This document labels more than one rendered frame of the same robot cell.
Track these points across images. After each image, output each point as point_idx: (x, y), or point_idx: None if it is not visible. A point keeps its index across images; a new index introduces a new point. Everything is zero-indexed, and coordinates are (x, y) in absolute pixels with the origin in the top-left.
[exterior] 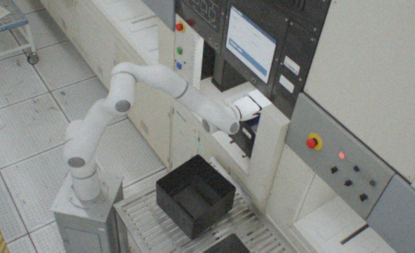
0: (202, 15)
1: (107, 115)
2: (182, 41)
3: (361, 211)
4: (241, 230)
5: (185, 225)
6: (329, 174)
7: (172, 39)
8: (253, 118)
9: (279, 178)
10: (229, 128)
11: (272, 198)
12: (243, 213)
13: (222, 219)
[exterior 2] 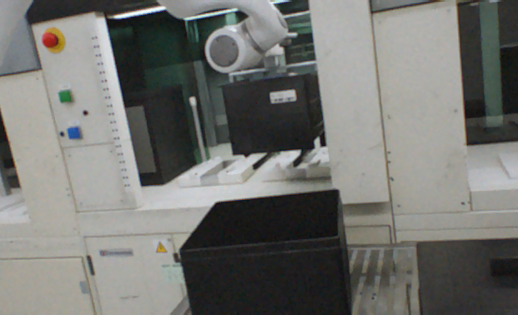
0: None
1: None
2: (64, 72)
3: None
4: (405, 271)
5: (318, 293)
6: None
7: (41, 92)
8: (280, 54)
9: (394, 115)
10: (275, 13)
11: (399, 185)
12: (374, 258)
13: (355, 282)
